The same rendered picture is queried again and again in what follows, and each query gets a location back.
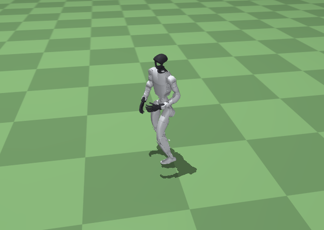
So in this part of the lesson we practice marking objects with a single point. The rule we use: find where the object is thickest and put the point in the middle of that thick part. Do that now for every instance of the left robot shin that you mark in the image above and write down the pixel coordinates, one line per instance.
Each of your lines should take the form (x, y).
(164, 145)

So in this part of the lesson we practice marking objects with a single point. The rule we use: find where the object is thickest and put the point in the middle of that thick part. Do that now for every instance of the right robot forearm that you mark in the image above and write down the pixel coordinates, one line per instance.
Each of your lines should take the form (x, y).
(146, 93)

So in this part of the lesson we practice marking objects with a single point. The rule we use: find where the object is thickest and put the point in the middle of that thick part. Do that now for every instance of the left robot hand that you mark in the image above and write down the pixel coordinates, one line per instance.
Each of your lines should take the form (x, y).
(153, 107)

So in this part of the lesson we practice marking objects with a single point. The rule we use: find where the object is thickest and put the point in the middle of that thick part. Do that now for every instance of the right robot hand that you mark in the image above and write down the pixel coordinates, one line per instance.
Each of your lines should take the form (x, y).
(141, 105)

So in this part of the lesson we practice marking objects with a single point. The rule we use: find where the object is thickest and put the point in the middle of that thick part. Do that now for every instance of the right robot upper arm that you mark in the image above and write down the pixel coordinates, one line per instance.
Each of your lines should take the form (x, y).
(150, 82)

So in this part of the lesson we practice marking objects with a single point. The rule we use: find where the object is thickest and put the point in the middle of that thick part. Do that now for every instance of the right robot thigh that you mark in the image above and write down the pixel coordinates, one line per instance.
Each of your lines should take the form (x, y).
(155, 116)

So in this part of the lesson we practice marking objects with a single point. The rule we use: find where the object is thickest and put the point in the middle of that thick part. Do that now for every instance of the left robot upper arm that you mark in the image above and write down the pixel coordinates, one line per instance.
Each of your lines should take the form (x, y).
(172, 82)

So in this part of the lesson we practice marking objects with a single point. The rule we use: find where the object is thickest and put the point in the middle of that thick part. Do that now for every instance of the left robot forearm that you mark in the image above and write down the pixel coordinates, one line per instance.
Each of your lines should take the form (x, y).
(170, 101)

